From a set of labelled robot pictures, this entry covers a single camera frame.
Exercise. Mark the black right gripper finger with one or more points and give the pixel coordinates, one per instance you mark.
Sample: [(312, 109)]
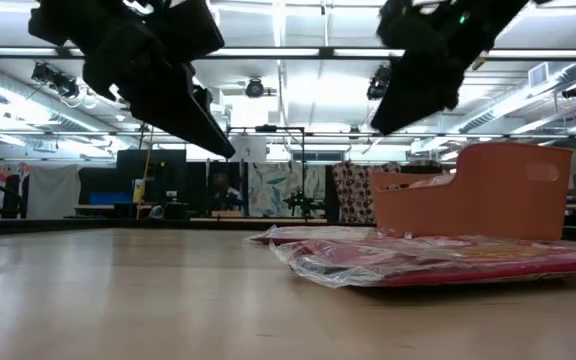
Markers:
[(413, 95)]

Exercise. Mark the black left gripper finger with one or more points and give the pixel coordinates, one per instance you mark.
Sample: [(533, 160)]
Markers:
[(178, 115), (204, 97)]

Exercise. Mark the red popcorn bag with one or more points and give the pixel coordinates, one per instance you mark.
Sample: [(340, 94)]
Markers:
[(443, 260), (433, 181), (318, 233)]

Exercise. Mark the black ceiling spotlight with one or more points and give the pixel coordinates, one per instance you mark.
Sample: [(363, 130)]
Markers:
[(254, 88), (379, 82), (573, 91), (55, 80)]

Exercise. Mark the yellow pole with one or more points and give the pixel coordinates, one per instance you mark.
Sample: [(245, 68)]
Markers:
[(144, 175)]

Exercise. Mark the ceiling strip light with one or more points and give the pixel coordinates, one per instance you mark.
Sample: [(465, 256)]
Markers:
[(268, 52), (538, 53), (13, 51)]

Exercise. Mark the person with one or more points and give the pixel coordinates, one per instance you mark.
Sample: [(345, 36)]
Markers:
[(225, 195)]

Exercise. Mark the blue box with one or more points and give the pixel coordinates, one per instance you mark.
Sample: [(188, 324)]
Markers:
[(110, 198)]

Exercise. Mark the red dotted cloth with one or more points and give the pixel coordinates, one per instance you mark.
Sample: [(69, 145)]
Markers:
[(355, 192)]

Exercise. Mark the leaf pattern curtain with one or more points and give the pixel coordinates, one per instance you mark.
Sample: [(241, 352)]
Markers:
[(273, 187)]

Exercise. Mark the orange plastic basket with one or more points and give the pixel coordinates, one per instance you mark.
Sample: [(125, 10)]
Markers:
[(493, 200)]

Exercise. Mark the grey cloth sheet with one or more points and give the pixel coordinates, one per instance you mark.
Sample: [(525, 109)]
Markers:
[(53, 192)]

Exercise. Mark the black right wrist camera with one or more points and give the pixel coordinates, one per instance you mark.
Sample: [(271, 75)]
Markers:
[(400, 25)]

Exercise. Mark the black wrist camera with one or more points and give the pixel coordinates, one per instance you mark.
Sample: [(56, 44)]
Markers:
[(188, 30), (400, 25)]

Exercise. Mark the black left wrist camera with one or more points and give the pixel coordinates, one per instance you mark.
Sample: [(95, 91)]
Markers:
[(188, 30)]

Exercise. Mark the silver ceiling duct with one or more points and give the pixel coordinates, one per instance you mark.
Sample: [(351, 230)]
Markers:
[(543, 100), (18, 100)]

